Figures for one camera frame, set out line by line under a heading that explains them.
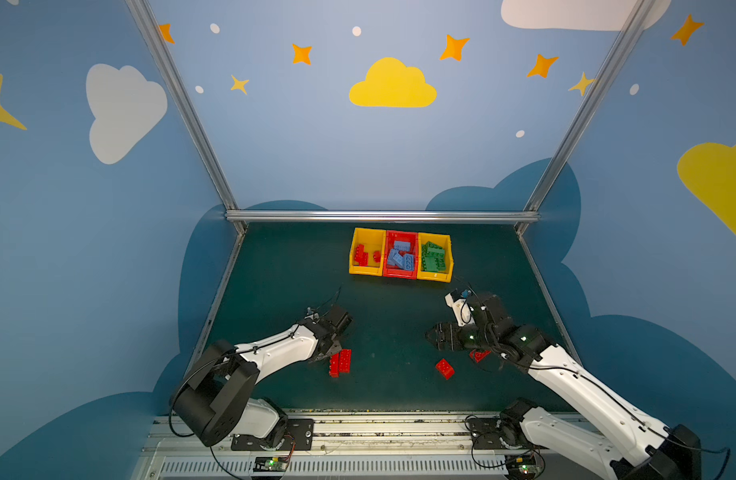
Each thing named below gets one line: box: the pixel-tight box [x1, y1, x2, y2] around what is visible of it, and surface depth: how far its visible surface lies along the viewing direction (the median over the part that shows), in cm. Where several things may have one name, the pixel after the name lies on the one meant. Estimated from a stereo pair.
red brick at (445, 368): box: [436, 358, 455, 380], surface depth 86 cm
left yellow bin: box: [349, 227, 387, 277], surface depth 110 cm
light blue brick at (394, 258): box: [388, 248, 404, 269], surface depth 110 cm
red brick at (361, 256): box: [354, 244, 369, 267], surface depth 110 cm
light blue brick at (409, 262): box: [404, 253, 415, 271], surface depth 107 cm
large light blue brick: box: [394, 240, 411, 252], surface depth 114 cm
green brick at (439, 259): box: [428, 251, 446, 269], surface depth 110 cm
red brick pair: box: [329, 349, 353, 378], surface depth 86 cm
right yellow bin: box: [416, 232, 454, 283], surface depth 109 cm
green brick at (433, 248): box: [426, 241, 445, 253], surface depth 113 cm
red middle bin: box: [383, 230, 418, 280], surface depth 109 cm
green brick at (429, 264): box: [422, 258, 438, 272], surface depth 109 cm
